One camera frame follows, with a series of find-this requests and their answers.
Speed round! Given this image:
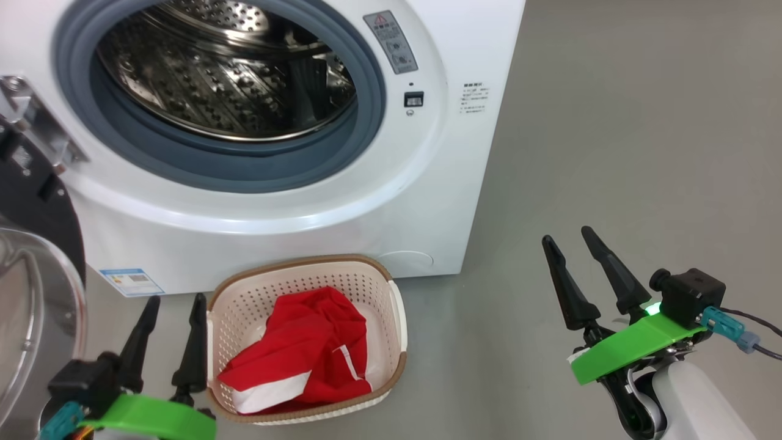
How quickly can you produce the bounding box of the cream laundry basket brown rim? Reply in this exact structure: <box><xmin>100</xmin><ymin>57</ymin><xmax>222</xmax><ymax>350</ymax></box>
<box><xmin>206</xmin><ymin>254</ymin><xmax>408</xmax><ymax>426</ymax></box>

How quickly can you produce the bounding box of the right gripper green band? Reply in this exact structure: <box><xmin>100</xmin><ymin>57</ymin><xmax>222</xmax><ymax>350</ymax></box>
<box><xmin>541</xmin><ymin>226</ymin><xmax>709</xmax><ymax>440</ymax></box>

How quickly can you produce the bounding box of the white front-load washing machine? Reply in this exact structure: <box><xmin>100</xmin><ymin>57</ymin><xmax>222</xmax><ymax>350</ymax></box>
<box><xmin>0</xmin><ymin>0</ymin><xmax>526</xmax><ymax>297</ymax></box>

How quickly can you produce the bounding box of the silver door hinge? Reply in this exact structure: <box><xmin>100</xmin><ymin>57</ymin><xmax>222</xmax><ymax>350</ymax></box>
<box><xmin>0</xmin><ymin>75</ymin><xmax>89</xmax><ymax>175</ymax></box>

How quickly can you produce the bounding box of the blue energy label sticker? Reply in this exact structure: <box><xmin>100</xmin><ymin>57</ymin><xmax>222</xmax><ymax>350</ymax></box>
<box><xmin>99</xmin><ymin>268</ymin><xmax>166</xmax><ymax>298</ymax></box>

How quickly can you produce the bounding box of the red and white garment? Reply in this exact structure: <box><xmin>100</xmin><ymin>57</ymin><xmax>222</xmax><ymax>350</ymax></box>
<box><xmin>217</xmin><ymin>286</ymin><xmax>373</xmax><ymax>415</ymax></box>

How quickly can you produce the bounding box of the black-rimmed glass washer door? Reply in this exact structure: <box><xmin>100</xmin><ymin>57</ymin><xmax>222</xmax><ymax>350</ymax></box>
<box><xmin>0</xmin><ymin>116</ymin><xmax>87</xmax><ymax>422</ymax></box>

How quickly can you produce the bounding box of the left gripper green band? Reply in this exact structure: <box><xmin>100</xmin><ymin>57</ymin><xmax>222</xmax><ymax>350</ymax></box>
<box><xmin>78</xmin><ymin>293</ymin><xmax>218</xmax><ymax>440</ymax></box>

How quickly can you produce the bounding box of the grey warning label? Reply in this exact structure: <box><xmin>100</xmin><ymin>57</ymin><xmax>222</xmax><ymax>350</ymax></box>
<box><xmin>364</xmin><ymin>10</ymin><xmax>419</xmax><ymax>75</ymax></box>

